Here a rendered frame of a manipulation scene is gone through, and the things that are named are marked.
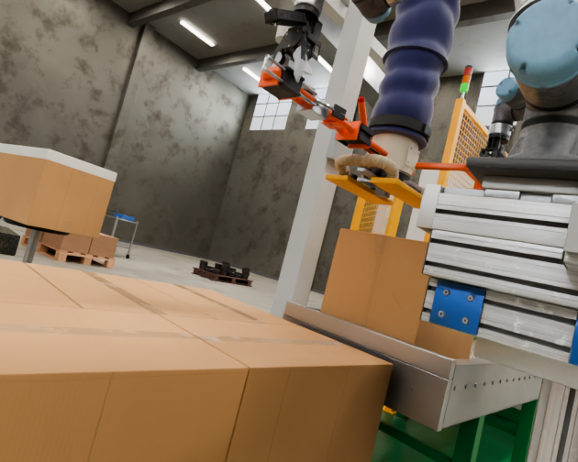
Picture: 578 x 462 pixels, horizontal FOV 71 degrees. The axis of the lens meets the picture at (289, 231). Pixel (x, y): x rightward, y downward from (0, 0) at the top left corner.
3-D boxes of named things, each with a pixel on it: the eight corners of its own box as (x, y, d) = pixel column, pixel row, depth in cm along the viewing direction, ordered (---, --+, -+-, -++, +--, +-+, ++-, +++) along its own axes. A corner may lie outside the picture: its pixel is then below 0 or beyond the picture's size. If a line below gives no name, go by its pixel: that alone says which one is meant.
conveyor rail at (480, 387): (567, 384, 285) (572, 357, 286) (576, 387, 281) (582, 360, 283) (426, 421, 122) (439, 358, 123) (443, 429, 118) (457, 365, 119)
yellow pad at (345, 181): (372, 203, 170) (374, 192, 170) (393, 205, 163) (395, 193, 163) (324, 179, 145) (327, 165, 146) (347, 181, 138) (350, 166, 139)
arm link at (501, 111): (514, 92, 147) (492, 96, 154) (507, 120, 146) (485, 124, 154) (525, 101, 151) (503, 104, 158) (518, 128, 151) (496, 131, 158)
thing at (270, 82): (279, 101, 111) (283, 83, 111) (298, 98, 106) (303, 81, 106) (257, 86, 105) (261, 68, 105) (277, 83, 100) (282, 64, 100)
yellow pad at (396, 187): (413, 208, 157) (416, 195, 157) (439, 211, 150) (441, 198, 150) (369, 181, 132) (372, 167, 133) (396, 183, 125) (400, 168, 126)
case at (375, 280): (387, 331, 202) (405, 254, 205) (469, 358, 175) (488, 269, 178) (316, 325, 158) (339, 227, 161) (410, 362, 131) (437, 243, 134)
